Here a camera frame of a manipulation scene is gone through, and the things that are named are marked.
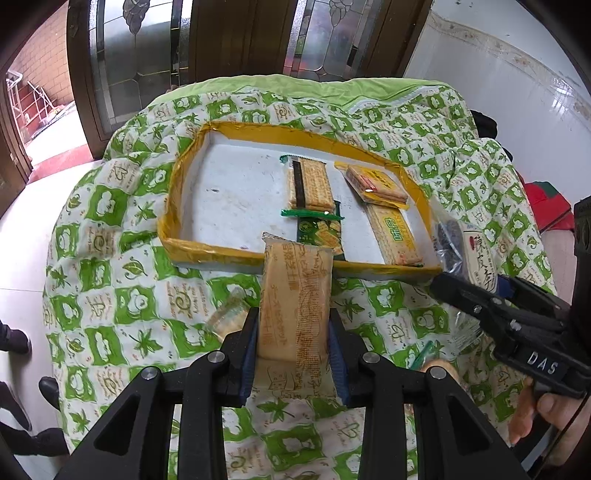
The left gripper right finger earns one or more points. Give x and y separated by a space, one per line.
454 438

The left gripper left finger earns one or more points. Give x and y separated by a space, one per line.
131 439

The clear preserved plum bag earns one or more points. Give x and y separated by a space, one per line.
462 249

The beige cracker pack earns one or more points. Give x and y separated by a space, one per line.
294 306

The Weidan green cracker pack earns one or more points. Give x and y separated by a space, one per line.
393 234

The yellow square cracker pack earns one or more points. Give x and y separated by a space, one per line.
374 186

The dark green cracker pack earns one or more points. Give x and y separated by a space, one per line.
322 233

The right hand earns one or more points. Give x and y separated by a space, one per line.
556 410

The round scallion cracker pack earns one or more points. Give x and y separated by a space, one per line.
429 354

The dark shoe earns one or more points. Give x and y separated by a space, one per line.
49 389
14 340

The red cloth item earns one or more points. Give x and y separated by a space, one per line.
551 209

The green patterned quilt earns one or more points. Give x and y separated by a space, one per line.
113 303

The small golden cracker pack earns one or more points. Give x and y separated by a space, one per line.
230 316

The yellow-rimmed white foam tray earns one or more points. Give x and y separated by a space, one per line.
230 187

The metal stair railing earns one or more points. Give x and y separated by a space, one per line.
31 107

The wooden glass-panel door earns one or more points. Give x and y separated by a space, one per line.
124 54

